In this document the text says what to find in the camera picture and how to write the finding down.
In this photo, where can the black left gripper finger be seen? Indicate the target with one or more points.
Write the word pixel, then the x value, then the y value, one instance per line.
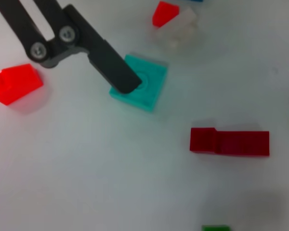
pixel 106 62

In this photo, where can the green toy block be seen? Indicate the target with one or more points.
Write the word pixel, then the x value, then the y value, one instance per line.
pixel 215 228

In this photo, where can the teal square block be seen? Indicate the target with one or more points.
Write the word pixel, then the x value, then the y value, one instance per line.
pixel 151 86

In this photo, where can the small red block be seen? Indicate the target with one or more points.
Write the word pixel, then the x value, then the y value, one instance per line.
pixel 163 14

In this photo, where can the small white block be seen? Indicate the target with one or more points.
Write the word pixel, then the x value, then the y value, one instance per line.
pixel 180 31

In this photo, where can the bright red block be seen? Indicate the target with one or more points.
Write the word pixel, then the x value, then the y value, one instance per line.
pixel 14 84

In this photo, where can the long dark red block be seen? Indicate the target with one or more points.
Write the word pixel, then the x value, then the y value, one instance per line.
pixel 231 143

